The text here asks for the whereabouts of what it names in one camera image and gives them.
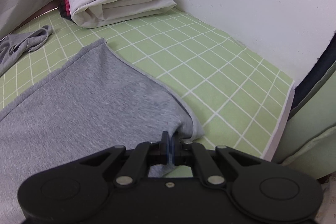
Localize black folded garment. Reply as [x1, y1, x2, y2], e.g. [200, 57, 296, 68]
[58, 3, 72, 21]

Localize grey folded garment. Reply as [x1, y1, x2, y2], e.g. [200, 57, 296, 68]
[0, 25, 53, 76]

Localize green grid mat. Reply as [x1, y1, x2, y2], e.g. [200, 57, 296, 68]
[0, 7, 296, 178]

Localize grey sweatpants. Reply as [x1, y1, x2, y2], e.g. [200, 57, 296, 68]
[1, 39, 205, 223]

